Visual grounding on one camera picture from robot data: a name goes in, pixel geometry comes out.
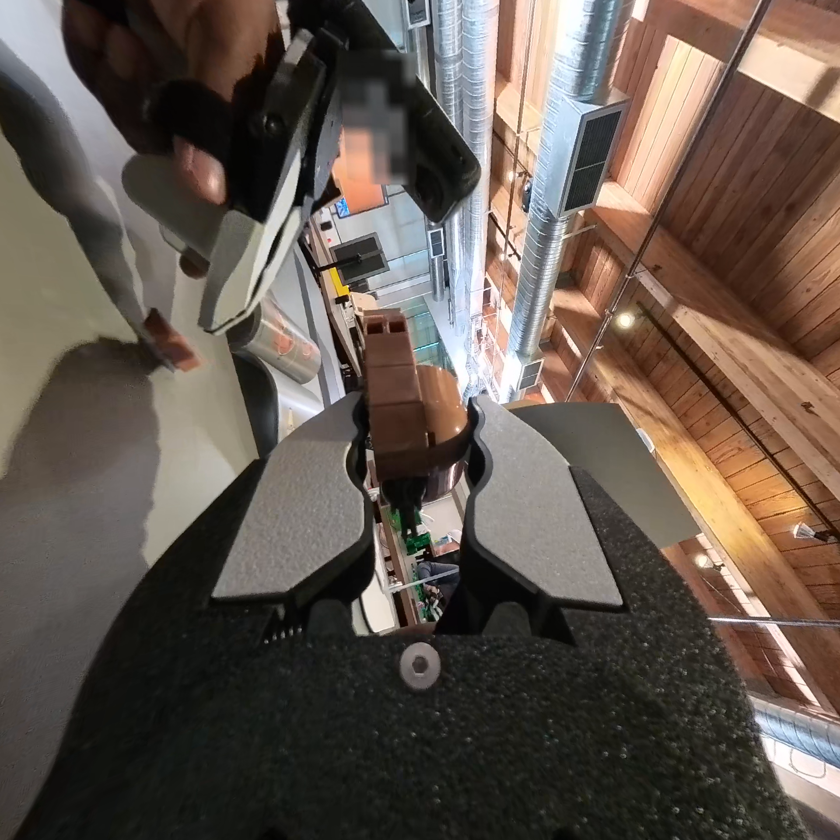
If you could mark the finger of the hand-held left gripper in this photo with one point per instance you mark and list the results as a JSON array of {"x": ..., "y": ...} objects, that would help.
[
  {"x": 236, "y": 262},
  {"x": 282, "y": 256}
]

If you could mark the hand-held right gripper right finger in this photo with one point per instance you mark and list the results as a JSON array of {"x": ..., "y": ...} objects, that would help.
[{"x": 544, "y": 525}]

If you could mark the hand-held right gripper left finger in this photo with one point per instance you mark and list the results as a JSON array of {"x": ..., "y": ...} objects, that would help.
[{"x": 295, "y": 518}]

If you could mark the brown brick vehicle model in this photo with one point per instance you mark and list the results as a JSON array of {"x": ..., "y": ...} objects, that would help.
[{"x": 394, "y": 394}]

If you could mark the desk monitor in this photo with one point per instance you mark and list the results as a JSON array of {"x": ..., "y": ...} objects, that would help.
[{"x": 623, "y": 472}]

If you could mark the grey desk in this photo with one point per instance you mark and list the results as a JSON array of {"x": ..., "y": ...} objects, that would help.
[{"x": 65, "y": 295}]

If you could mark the person's left hand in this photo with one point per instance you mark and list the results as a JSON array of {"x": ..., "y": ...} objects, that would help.
[{"x": 164, "y": 46}]

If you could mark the brown sloped brick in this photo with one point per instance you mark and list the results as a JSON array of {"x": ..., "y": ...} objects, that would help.
[{"x": 174, "y": 341}]

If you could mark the open instruction booklet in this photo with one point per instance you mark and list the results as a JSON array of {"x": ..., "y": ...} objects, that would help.
[{"x": 289, "y": 367}]

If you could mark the ceiling metal rod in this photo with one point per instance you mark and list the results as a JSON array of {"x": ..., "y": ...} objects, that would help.
[{"x": 656, "y": 249}]

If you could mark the wall display screen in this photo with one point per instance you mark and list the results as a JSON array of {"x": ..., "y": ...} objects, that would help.
[{"x": 361, "y": 197}]

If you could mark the slim silver spiral duct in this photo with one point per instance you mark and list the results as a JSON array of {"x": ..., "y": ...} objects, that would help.
[{"x": 463, "y": 98}]

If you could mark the large silver spiral duct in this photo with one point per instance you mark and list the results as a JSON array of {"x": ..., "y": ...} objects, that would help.
[{"x": 544, "y": 262}]

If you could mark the duct vent grille box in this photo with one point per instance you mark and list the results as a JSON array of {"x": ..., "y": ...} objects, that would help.
[{"x": 594, "y": 157}]

